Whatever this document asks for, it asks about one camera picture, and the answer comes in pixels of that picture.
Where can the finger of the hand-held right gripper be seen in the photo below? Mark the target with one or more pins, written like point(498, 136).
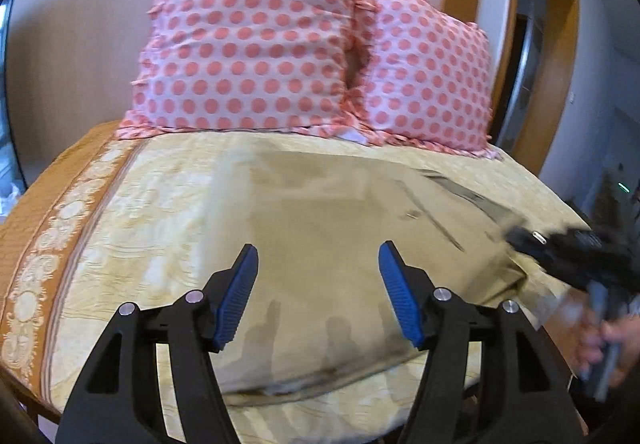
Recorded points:
point(527, 239)

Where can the small pink polka dot pillow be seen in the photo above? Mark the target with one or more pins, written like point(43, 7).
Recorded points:
point(425, 79)

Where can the large pink polka dot pillow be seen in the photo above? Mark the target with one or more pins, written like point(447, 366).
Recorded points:
point(250, 49)

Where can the person's right hand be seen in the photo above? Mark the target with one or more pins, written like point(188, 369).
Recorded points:
point(617, 344)

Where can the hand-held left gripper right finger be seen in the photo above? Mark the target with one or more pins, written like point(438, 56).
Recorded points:
point(400, 296)

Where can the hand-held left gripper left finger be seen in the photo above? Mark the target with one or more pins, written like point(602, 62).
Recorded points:
point(239, 294)

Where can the yellow patterned bed sheet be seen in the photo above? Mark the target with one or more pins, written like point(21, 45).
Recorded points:
point(125, 234)

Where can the khaki pants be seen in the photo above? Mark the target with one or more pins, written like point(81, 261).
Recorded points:
point(320, 244)

